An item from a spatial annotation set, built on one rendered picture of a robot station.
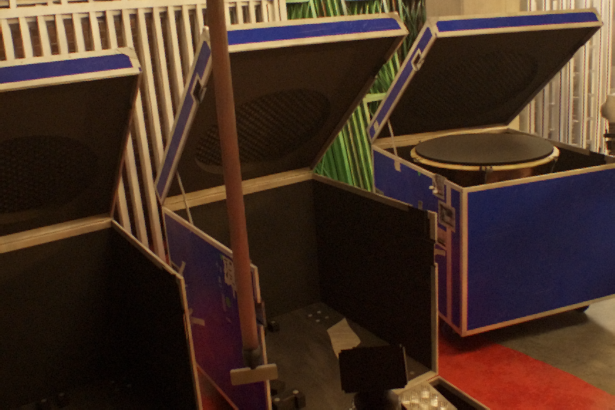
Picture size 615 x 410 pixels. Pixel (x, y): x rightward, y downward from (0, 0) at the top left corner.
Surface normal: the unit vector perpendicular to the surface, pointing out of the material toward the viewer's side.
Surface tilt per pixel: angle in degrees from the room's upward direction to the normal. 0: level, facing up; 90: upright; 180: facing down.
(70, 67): 46
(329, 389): 0
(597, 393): 0
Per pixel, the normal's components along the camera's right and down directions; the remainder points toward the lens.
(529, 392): -0.07, -0.96
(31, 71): 0.35, -0.54
